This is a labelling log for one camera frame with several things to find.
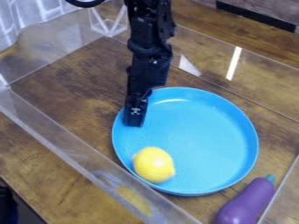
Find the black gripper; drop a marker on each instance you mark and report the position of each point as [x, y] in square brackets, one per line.
[145, 74]

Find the purple toy eggplant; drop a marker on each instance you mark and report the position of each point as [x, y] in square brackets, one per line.
[245, 207]

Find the blue round plate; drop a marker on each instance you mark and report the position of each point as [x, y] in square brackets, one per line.
[204, 132]

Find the black bar in background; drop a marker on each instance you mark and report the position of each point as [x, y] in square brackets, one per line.
[277, 23]

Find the yellow toy lemon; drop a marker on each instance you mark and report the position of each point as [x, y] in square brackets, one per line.
[153, 164]

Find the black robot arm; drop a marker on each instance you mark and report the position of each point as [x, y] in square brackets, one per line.
[152, 27]

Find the white patterned curtain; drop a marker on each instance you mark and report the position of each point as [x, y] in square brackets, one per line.
[21, 13]

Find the clear acrylic enclosure wall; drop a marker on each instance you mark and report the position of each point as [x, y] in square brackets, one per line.
[63, 84]

